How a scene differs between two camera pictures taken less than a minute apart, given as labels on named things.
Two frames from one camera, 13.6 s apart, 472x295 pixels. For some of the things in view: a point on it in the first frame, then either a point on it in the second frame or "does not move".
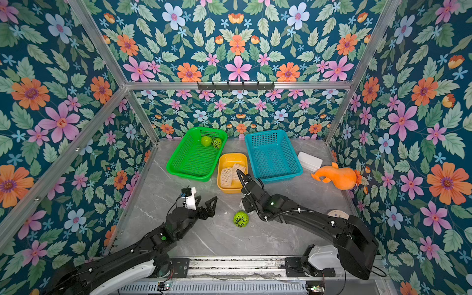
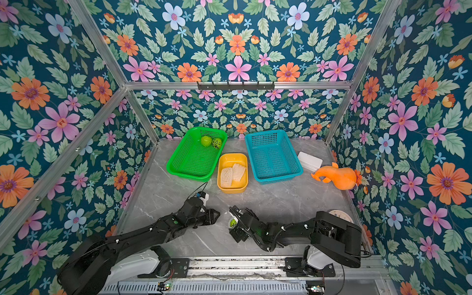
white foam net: [226, 177] does not move
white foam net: [235, 168] does not move
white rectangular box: [310, 162] does not move
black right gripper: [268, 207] to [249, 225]
